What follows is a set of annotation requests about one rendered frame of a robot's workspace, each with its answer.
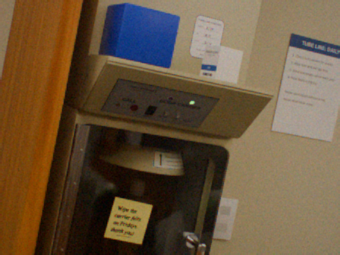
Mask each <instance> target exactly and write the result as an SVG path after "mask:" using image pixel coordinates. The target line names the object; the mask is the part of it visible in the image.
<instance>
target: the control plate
mask: <svg viewBox="0 0 340 255"><path fill-rule="evenodd" d="M169 96H173V100H171V101H169V100H168V97H169ZM219 100H220V99H216V98H213V97H208V96H201V95H198V94H193V93H186V92H183V91H178V90H170V89H168V88H162V87H158V86H153V85H150V84H144V83H138V82H134V81H129V80H122V79H120V78H118V80H117V82H116V83H115V85H114V88H113V89H112V91H111V93H110V94H109V97H108V98H107V100H106V101H105V104H104V106H103V107H102V109H101V111H102V112H111V113H114V114H119V115H127V116H131V117H136V118H145V119H147V120H154V121H161V122H165V123H171V124H179V125H182V126H185V127H191V128H199V126H200V125H201V124H202V122H203V120H205V119H206V117H207V115H209V113H210V112H211V110H212V109H213V107H214V106H215V105H216V103H217V102H218V101H219ZM190 101H195V103H194V104H193V105H191V104H189V102H190ZM117 102H119V103H121V105H120V106H119V107H117V106H115V103H117ZM132 105H138V110H136V111H132V110H131V109H130V107H131V106H132ZM149 105H152V106H155V107H157V110H156V111H155V112H154V114H153V115H145V114H144V113H145V111H146V110H147V108H148V107H149ZM164 111H167V112H168V114H167V115H165V114H163V112H164ZM178 113H179V114H181V115H180V117H176V116H175V115H176V114H178ZM188 115H191V116H192V119H191V120H189V118H187V117H188Z"/></svg>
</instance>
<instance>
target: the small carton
mask: <svg viewBox="0 0 340 255"><path fill-rule="evenodd" d="M242 55H243V52H242V51H238V50H236V49H231V48H229V47H224V46H211V45H206V48H205V51H204V54H203V60H202V66H201V69H200V76H202V77H208V78H214V79H217V80H223V81H228V82H231V83H237V82H238V75H239V70H240V66H241V60H242Z"/></svg>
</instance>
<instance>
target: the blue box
mask: <svg viewBox="0 0 340 255"><path fill-rule="evenodd" d="M104 21H105V23H104V28H103V32H102V38H101V44H100V47H99V55H109V56H112V57H117V58H123V59H126V60H131V61H135V62H140V63H143V64H148V65H155V66H157V67H162V68H170V67H171V65H172V57H173V52H174V49H175V42H176V36H177V34H178V27H179V24H180V17H179V16H178V15H173V14H169V13H166V12H161V11H156V10H154V9H152V8H146V7H142V6H139V5H134V4H130V3H127V2H126V3H122V4H115V5H109V6H108V7H107V12H106V16H105V20H104Z"/></svg>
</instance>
